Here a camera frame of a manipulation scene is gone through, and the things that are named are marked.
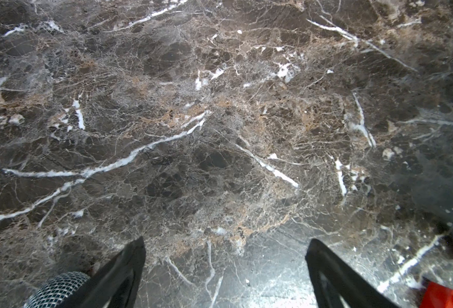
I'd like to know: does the red lego brick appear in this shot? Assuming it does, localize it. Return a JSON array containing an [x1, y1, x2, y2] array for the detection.
[[420, 282, 453, 308]]

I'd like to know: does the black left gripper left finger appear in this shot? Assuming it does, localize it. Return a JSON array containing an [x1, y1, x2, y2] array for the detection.
[[56, 236, 147, 308]]

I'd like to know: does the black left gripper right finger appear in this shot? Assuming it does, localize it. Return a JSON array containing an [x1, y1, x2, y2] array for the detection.
[[306, 239, 397, 307]]

